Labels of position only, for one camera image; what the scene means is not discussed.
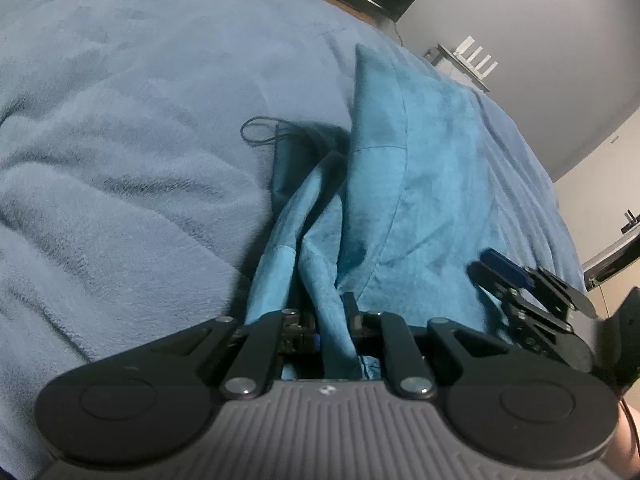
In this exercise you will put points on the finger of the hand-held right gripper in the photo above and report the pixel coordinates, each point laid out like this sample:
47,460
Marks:
496,262
560,287

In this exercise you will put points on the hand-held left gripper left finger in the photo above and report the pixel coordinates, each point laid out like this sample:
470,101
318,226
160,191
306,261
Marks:
296,331

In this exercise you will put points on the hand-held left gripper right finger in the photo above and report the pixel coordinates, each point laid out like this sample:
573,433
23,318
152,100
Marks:
353,316

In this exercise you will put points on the teal mottled hoodie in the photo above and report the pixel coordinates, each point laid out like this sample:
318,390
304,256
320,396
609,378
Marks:
425,185

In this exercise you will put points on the person's right forearm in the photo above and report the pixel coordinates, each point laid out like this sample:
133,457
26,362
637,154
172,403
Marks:
627,450

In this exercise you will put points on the white wardrobe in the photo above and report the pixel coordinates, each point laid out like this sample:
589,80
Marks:
600,200

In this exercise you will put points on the white router with antennas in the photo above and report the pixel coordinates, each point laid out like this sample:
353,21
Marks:
477,62

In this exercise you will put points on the light blue fleece blanket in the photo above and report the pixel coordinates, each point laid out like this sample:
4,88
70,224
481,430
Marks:
125,160

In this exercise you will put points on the wooden monitor stand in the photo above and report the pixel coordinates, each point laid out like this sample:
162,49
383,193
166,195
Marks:
345,5

